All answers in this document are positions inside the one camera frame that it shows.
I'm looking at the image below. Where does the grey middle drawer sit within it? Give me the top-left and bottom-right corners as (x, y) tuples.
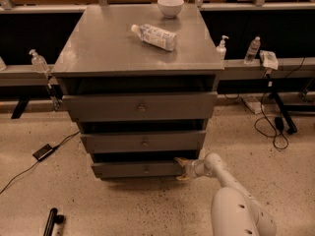
(81, 131), (206, 153)

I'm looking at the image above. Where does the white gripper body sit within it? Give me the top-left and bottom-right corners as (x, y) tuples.
(185, 159), (206, 178)

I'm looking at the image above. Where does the black adapter cable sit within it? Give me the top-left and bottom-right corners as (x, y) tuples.
(0, 130), (81, 196)

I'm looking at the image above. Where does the white ceramic bowl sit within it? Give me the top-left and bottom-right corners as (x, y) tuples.
(157, 0), (184, 18)

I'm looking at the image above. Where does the black stand leg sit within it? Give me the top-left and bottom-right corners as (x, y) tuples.
(270, 91), (297, 135)
(11, 97), (30, 119)

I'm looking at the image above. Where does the white crumpled packet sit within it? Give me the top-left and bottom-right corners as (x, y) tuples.
(260, 50), (279, 70)

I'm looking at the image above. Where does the black power adapter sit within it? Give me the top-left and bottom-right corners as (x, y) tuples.
(32, 144), (53, 161)

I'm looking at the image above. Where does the grey drawer cabinet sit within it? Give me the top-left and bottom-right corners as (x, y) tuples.
(50, 3), (225, 182)

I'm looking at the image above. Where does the grey top drawer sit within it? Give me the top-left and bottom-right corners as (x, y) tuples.
(63, 92), (217, 122)

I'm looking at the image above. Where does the black stand leg left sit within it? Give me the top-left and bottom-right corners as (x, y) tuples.
(11, 97), (30, 119)

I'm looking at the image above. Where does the grey drawer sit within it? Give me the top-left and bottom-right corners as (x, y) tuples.
(63, 92), (217, 122)
(92, 160), (183, 179)
(81, 131), (206, 153)

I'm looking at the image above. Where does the black stand leg right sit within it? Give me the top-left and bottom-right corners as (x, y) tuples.
(270, 91), (297, 135)

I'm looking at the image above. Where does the clear pump bottle left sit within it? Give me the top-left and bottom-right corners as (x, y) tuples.
(29, 49), (49, 73)

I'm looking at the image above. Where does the grey bench rail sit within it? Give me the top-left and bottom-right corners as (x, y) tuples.
(0, 57), (315, 87)

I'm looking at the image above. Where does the black cable loop right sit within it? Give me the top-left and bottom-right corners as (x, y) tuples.
(253, 56), (307, 151)

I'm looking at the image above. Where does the grey bottom drawer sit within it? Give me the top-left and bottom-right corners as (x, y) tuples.
(92, 160), (183, 179)

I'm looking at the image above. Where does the flat paper on floor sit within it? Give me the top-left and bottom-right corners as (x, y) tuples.
(242, 96), (264, 114)

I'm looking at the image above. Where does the black handle object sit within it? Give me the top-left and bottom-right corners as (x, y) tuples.
(43, 207), (65, 236)

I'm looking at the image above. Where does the lying plastic water bottle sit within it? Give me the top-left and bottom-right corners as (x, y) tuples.
(131, 24), (176, 51)

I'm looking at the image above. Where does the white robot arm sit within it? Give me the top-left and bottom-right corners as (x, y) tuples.
(175, 153), (277, 236)

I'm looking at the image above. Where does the white pump dispenser bottle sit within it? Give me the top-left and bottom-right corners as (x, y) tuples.
(217, 35), (228, 61)

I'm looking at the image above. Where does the standing clear water bottle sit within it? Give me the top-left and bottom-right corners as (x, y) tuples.
(244, 36), (261, 64)

